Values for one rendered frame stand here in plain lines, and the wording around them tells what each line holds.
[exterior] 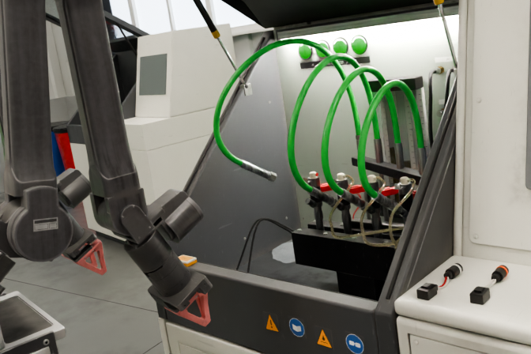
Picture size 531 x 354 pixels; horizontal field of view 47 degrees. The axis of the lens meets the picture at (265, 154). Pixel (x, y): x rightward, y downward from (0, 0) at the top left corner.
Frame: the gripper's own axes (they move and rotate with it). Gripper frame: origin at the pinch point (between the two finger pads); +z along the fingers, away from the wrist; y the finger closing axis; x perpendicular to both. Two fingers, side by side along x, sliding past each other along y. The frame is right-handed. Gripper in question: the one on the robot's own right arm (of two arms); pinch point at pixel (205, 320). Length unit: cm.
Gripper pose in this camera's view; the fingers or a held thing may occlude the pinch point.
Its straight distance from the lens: 107.0
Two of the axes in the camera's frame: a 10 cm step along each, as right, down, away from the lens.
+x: -6.3, 6.4, -4.4
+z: 4.7, 7.7, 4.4
